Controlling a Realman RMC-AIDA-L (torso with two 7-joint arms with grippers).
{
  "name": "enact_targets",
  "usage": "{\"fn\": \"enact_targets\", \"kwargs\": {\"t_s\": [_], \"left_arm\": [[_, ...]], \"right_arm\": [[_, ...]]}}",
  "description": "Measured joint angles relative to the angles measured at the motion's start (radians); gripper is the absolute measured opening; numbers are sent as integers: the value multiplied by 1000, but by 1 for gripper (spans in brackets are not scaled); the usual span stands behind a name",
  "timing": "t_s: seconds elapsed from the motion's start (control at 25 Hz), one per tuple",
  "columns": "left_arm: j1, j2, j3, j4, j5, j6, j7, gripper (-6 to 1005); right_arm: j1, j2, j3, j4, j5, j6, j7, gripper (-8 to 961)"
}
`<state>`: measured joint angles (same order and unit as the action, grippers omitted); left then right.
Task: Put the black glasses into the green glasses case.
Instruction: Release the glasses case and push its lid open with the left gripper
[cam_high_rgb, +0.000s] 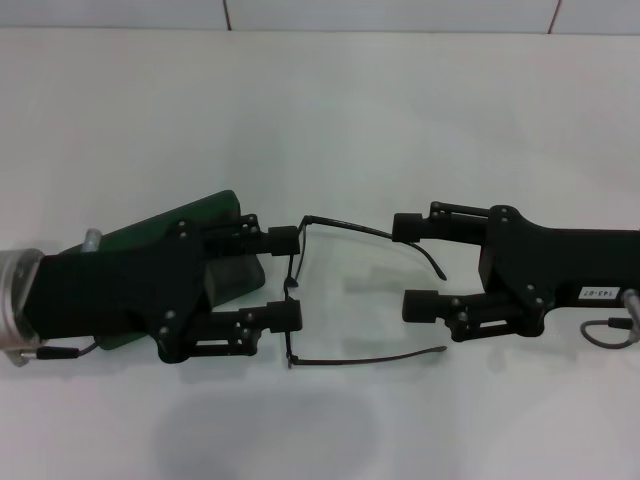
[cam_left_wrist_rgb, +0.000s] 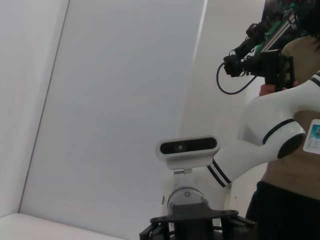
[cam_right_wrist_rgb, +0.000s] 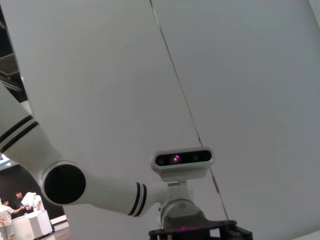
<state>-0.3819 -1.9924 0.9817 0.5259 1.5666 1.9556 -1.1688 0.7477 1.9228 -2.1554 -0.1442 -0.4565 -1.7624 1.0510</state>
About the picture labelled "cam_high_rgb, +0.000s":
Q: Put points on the silver left gripper connector stud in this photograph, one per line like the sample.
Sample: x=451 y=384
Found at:
x=92 y=241

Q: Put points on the silver right gripper connector stud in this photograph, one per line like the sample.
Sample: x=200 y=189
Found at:
x=632 y=305

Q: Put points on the silver gripper connector stud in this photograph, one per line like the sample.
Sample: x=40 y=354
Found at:
x=632 y=305
x=92 y=241

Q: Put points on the black thin-framed glasses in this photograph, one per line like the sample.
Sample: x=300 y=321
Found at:
x=345 y=225

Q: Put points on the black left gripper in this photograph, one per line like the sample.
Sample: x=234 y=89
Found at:
x=110 y=290

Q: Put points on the white number label sticker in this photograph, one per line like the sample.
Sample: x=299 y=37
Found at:
x=600 y=293

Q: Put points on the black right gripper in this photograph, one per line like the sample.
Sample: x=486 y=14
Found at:
x=550 y=265

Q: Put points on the green glasses case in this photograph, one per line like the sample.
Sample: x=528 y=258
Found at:
x=150 y=225

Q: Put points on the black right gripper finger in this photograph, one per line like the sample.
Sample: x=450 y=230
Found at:
x=282 y=241
x=285 y=317

